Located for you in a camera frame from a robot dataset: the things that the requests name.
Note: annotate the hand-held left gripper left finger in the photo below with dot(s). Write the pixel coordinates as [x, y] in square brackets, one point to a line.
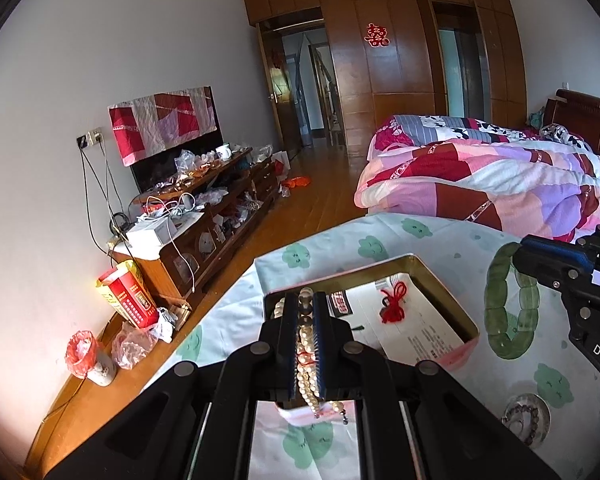
[292, 345]

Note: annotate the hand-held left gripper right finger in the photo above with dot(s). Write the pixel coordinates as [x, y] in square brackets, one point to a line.
[321, 345]

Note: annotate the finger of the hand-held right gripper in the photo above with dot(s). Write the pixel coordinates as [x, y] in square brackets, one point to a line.
[537, 267]
[555, 250]

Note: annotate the pink biscuit tin box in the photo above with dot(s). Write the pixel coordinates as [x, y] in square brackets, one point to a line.
[455, 357]

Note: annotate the small red black card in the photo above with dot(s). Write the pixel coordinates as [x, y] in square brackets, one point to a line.
[341, 302]

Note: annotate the white printed leaflet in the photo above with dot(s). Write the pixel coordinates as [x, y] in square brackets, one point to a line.
[420, 327]

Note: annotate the white green-print tablecloth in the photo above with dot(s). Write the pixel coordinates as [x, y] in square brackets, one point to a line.
[330, 245]

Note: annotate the pink patchwork quilt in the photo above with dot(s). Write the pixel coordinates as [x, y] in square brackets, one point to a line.
[480, 180]

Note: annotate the wooden television cabinet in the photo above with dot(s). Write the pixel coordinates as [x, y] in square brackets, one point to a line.
[220, 255]

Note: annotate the teal cloth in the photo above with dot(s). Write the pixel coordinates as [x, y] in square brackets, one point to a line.
[536, 119]

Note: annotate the dark wooden headboard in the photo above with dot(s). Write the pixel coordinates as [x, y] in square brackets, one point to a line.
[590, 120]

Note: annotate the clear plastic bag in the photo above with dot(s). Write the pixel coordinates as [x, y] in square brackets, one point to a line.
[132, 345]

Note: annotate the orange plastic bag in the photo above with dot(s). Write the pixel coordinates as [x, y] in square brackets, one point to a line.
[297, 182]

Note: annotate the red yellow carton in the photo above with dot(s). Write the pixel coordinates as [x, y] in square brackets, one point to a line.
[130, 297]

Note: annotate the white cardboard box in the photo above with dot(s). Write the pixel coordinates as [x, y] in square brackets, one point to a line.
[150, 235]

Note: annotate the white paper bag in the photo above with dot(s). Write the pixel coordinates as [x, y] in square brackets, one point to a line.
[281, 162]

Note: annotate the white mug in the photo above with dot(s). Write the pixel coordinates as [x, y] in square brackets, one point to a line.
[222, 152]

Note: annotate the bin with red bag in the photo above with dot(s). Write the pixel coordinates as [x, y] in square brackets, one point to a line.
[82, 357]

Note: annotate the brown wooden door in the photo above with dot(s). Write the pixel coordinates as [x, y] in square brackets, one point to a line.
[283, 125]

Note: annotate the black television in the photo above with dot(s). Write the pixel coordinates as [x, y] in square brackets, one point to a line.
[150, 170]

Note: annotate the brown wooden wardrobe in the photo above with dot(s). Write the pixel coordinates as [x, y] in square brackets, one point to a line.
[395, 70]

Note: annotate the red pink patchwork cloth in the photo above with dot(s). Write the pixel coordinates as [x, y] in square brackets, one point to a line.
[150, 125]

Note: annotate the red paper-cut decoration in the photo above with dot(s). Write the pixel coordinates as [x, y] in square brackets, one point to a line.
[376, 35]

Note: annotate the wall power outlet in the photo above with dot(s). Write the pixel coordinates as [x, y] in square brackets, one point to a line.
[91, 138]

